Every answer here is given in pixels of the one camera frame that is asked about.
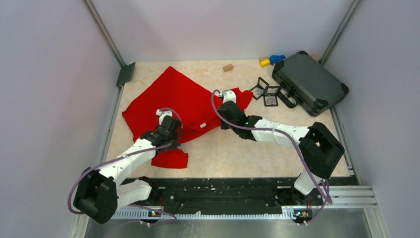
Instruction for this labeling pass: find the red t-shirt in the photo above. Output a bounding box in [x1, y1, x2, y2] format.
[121, 66, 254, 170]

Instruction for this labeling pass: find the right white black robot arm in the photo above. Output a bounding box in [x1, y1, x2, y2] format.
[212, 101, 345, 204]

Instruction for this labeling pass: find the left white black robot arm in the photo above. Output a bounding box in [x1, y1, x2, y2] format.
[68, 111, 182, 224]

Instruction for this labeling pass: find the open black brooch box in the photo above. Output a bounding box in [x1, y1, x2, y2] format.
[249, 77, 269, 100]

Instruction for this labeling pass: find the brown wooden block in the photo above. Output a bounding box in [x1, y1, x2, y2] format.
[223, 64, 234, 72]

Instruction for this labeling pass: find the yellow toy block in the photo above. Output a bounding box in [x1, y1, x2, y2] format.
[260, 59, 270, 67]

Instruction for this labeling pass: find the dark grey carrying case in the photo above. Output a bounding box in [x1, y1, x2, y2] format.
[272, 51, 349, 117]

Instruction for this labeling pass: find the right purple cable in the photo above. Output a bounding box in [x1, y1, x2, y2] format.
[210, 89, 333, 225]

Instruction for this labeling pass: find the purple cable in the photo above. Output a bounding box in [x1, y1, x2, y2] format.
[210, 89, 333, 225]
[67, 107, 184, 227]

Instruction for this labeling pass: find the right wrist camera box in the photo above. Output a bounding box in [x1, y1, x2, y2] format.
[219, 90, 237, 104]

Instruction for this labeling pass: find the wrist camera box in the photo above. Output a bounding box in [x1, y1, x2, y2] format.
[156, 109, 173, 125]
[219, 90, 237, 104]

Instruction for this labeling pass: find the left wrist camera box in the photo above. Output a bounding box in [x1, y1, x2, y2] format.
[156, 109, 173, 125]

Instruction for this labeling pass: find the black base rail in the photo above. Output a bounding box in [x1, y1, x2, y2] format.
[131, 177, 358, 218]

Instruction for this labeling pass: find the black corner bracket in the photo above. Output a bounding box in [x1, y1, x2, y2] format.
[116, 62, 136, 88]

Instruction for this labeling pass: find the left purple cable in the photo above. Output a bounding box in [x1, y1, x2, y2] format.
[67, 107, 184, 227]

